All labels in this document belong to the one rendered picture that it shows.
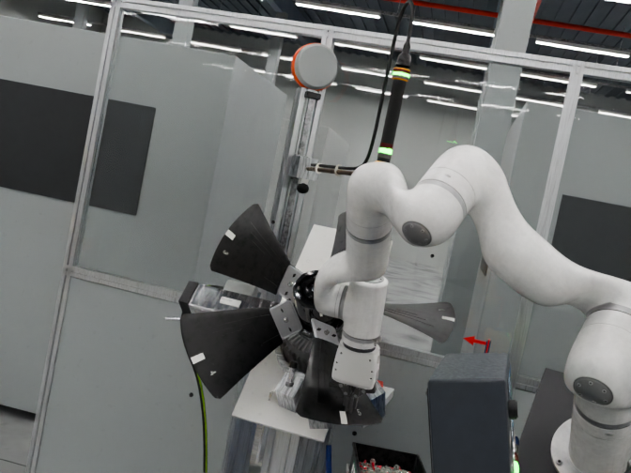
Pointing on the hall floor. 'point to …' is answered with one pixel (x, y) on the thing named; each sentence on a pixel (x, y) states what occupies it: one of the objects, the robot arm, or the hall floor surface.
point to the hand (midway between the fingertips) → (350, 402)
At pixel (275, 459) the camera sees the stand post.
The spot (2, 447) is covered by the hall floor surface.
